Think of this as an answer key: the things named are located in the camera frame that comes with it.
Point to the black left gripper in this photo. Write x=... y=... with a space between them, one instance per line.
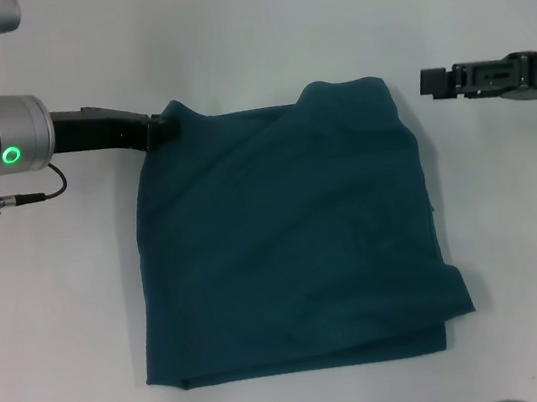
x=96 y=133

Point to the teal t-shirt with cream print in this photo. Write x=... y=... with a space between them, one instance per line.
x=284 y=239

